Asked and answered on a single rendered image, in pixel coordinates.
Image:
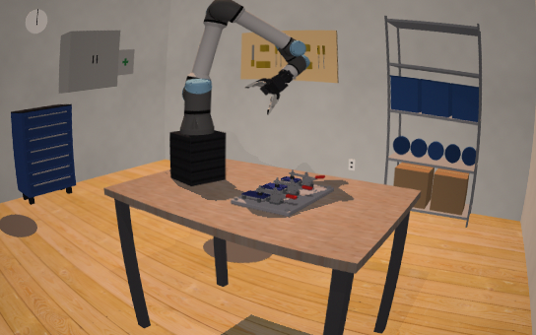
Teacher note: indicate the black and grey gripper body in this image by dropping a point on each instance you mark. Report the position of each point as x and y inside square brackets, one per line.
[277, 84]

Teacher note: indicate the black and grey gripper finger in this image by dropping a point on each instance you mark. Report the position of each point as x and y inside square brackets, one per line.
[258, 84]
[273, 101]

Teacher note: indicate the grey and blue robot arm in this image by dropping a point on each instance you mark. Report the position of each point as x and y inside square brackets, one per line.
[197, 118]

